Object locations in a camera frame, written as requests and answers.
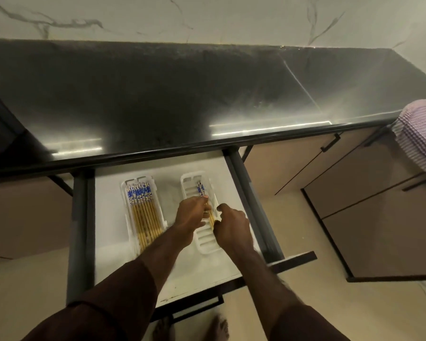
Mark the person's right hand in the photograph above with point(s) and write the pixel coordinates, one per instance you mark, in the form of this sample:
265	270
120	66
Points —
234	227

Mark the person's left hand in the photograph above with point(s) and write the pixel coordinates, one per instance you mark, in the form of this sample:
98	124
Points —
190	216

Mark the person's left fingers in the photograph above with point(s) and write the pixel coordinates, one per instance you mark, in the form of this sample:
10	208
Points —
203	201

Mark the person's right fingers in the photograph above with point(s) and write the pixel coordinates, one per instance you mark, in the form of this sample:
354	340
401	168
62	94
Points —
224	208

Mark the blue patterned chopstick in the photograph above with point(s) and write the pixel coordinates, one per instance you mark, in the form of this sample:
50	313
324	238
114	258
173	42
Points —
200	189
203	189

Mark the person's right forearm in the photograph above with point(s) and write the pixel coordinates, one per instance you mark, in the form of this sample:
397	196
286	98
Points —
261	280

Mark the person's left forearm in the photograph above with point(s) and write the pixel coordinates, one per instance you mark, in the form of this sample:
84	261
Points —
161	248

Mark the white plastic cutlery tray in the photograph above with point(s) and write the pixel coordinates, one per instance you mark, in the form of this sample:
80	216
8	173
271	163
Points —
127	223
188	184

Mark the row of wooden chopsticks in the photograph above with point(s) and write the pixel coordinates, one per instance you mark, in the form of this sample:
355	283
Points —
143	216

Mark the beige cabinet door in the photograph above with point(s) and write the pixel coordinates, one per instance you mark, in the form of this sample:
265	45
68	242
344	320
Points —
25	216
376	227
291	163

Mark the open grey kitchen drawer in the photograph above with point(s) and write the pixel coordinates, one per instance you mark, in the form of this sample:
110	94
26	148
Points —
106	195

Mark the person's right foot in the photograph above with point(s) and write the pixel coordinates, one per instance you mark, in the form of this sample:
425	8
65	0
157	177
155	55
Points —
217	328

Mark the dark brown shirt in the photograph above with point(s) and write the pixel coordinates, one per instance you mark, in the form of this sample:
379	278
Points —
103	308

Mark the pink checked cloth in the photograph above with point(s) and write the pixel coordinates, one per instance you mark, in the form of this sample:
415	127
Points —
419	134

